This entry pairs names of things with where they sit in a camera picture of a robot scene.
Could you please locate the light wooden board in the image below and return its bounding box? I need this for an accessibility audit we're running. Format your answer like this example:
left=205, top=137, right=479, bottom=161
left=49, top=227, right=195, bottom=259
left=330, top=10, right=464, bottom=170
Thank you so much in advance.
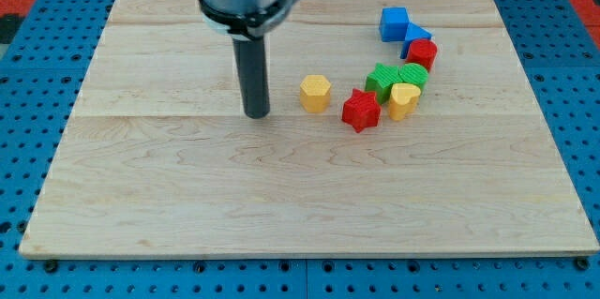
left=20, top=0, right=599, bottom=260

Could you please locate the red cylinder block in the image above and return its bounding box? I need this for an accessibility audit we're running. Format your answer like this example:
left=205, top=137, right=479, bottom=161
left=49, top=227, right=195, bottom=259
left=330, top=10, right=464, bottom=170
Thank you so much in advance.
left=405, top=38, right=438, bottom=71

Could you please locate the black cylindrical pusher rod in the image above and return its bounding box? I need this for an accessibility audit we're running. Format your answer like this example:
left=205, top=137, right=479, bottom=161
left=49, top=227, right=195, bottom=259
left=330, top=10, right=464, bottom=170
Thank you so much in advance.
left=232, top=38, right=270, bottom=119

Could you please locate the green star block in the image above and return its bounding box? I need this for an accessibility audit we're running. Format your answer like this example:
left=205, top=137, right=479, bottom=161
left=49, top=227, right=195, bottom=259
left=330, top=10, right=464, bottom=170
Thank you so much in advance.
left=365, top=63, right=402, bottom=105

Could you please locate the yellow hexagon block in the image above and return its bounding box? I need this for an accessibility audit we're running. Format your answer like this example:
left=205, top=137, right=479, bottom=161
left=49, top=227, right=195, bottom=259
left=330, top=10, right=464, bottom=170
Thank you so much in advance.
left=300, top=75, right=332, bottom=113

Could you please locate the green cylinder block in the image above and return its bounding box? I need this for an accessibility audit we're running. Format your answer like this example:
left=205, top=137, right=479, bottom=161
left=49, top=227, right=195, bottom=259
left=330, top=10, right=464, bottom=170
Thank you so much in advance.
left=398, top=63, right=428, bottom=91

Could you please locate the blue cube block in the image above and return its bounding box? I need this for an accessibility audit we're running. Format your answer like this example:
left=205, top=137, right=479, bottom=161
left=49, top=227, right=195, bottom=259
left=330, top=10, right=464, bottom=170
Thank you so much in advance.
left=379, top=7, right=410, bottom=42

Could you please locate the yellow heart block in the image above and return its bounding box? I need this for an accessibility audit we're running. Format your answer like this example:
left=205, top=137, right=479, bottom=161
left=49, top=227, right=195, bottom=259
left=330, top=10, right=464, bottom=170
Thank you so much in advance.
left=388, top=83, right=421, bottom=121

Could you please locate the red star block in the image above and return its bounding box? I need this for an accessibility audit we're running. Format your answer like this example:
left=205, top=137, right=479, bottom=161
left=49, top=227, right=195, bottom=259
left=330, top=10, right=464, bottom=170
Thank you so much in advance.
left=341, top=88, right=382, bottom=133

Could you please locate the blue triangle block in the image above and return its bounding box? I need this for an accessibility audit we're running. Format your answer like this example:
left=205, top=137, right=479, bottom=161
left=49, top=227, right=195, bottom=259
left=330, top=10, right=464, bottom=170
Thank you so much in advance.
left=399, top=22, right=432, bottom=59

